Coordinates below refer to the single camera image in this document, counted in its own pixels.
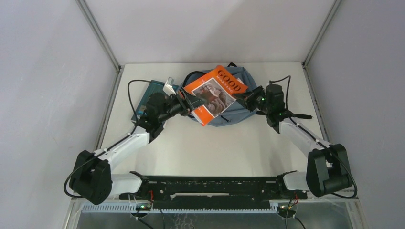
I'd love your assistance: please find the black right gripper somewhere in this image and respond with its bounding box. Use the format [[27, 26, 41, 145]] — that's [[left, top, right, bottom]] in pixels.
[[232, 85, 271, 114]]

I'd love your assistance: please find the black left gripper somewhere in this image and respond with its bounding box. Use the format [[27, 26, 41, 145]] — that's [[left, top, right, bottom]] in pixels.
[[158, 87, 207, 123]]

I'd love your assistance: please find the orange Good Morning book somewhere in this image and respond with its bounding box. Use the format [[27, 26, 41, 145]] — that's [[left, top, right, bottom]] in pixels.
[[183, 65, 249, 127]]

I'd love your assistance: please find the blue student backpack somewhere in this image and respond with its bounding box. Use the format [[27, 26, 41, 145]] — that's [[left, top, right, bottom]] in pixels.
[[180, 62, 258, 128]]

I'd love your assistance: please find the teal hardcover book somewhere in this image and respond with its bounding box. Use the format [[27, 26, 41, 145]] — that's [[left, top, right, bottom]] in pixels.
[[127, 80, 165, 124]]

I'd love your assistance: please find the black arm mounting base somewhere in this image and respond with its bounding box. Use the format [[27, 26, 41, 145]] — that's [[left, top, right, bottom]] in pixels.
[[118, 175, 308, 209]]

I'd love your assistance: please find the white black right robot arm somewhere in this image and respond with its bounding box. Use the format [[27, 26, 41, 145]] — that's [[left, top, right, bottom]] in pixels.
[[234, 84, 358, 198]]

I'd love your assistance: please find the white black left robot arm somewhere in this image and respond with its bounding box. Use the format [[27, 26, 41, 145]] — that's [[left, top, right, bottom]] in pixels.
[[64, 90, 207, 205]]

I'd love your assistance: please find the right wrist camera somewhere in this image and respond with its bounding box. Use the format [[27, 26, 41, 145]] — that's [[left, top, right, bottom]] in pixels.
[[266, 84, 284, 103]]

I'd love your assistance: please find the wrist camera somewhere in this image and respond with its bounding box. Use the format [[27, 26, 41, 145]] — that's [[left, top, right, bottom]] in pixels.
[[163, 77, 176, 96], [266, 84, 284, 103]]

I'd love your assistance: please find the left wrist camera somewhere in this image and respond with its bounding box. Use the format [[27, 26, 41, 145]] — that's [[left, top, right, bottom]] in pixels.
[[163, 77, 176, 96]]

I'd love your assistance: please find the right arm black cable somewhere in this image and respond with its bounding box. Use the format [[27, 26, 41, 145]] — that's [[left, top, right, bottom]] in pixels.
[[269, 75, 358, 200]]

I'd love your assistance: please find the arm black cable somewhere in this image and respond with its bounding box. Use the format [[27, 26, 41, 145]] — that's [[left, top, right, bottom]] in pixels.
[[269, 75, 358, 200], [63, 79, 152, 199]]

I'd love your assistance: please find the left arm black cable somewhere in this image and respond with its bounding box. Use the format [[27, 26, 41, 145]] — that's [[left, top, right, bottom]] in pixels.
[[63, 79, 152, 199]]

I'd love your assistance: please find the white slotted cable duct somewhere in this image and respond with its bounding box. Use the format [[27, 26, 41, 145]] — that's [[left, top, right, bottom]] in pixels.
[[81, 202, 278, 213]]

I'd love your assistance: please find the right aluminium frame post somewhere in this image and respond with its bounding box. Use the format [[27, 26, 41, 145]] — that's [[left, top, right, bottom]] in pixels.
[[302, 0, 343, 69]]

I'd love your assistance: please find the aluminium frame post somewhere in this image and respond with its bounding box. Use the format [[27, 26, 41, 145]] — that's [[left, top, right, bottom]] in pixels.
[[75, 0, 121, 72], [302, 0, 343, 69]]

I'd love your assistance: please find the left aluminium frame post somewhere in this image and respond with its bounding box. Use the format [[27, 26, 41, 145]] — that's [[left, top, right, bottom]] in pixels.
[[75, 0, 121, 72]]

